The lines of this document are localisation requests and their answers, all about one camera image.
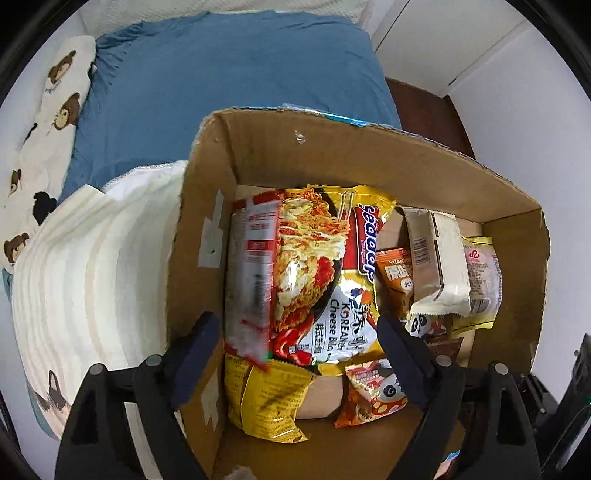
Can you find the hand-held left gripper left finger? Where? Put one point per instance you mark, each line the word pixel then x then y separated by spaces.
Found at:
pixel 198 364

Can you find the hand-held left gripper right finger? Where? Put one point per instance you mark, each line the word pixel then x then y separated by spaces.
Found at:
pixel 402 364

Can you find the orange panda snack packet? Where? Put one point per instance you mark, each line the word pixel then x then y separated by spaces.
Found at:
pixel 369 397
pixel 427 325

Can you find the yellow snack packet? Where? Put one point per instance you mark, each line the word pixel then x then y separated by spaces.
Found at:
pixel 268 401

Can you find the brown snack packet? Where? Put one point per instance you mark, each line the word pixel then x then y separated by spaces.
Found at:
pixel 392 277

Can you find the red white snack packet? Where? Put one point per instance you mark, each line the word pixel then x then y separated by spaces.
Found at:
pixel 251 277

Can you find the beige snack packet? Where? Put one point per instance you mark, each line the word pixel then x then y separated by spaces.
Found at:
pixel 438 258

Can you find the cream yellow-edged snack packet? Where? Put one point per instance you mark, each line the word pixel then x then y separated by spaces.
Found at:
pixel 485 281

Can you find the yellow red noodle packet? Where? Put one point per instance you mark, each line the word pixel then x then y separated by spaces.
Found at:
pixel 323 277

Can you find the cardboard box with blue print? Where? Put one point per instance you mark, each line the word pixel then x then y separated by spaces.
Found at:
pixel 286 152

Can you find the striped cat print blanket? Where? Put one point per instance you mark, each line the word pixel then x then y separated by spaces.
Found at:
pixel 92 277

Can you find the bear print pillow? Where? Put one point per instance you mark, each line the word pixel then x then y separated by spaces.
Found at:
pixel 51 115

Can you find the blue bed sheet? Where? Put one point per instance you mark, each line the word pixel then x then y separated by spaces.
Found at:
pixel 231 69

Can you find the white door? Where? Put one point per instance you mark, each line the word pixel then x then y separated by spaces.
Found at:
pixel 415 50

